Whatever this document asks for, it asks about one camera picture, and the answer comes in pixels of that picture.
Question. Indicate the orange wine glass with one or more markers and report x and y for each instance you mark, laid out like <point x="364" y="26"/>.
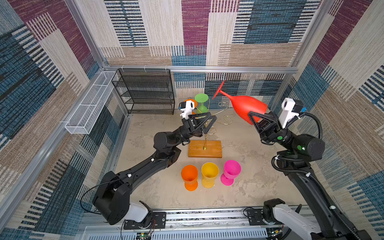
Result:
<point x="190" y="177"/>
<point x="195" y="104"/>

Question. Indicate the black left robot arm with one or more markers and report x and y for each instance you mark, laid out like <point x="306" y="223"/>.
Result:
<point x="112" y="198"/>

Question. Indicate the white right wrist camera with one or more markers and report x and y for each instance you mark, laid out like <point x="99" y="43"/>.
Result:
<point x="290" y="109"/>

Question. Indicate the white slotted cable duct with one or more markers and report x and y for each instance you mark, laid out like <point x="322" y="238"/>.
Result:
<point x="223" y="234"/>

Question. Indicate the green wine glass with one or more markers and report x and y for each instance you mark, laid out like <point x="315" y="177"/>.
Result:
<point x="201" y="99"/>

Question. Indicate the white wire mesh basket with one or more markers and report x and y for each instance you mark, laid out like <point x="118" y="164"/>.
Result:
<point x="86" y="114"/>

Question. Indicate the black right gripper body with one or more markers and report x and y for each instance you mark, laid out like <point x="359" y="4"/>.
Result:
<point x="275" y="133"/>

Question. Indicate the yellow wine glass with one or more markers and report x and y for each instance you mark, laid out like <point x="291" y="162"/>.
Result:
<point x="210" y="171"/>

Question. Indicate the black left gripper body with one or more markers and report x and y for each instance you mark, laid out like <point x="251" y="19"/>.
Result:
<point x="192" y="125"/>

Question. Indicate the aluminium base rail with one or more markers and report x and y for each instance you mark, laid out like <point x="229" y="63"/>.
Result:
<point x="184" y="218"/>

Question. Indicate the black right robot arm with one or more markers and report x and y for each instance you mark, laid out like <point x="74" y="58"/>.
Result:
<point x="294" y="162"/>

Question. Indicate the pink wine glass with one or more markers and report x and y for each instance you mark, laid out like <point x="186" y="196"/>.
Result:
<point x="232" y="169"/>

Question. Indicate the red wine glass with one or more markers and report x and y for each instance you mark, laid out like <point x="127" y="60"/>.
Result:
<point x="243" y="104"/>

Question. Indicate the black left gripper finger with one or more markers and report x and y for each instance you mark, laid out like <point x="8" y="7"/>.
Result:
<point x="204" y="116"/>
<point x="205" y="126"/>

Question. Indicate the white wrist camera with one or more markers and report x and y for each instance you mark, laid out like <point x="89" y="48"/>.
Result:
<point x="186" y="109"/>
<point x="290" y="109"/>

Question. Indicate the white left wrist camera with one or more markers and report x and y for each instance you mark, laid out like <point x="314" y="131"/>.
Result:
<point x="186" y="109"/>

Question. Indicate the wooden rack base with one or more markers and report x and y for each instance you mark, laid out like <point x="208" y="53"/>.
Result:
<point x="205" y="149"/>

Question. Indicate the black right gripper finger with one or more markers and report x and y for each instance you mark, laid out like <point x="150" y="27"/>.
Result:
<point x="269" y="117"/>
<point x="255" y="118"/>

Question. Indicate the black wire mesh shelf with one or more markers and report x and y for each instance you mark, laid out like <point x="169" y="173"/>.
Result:
<point x="145" y="91"/>

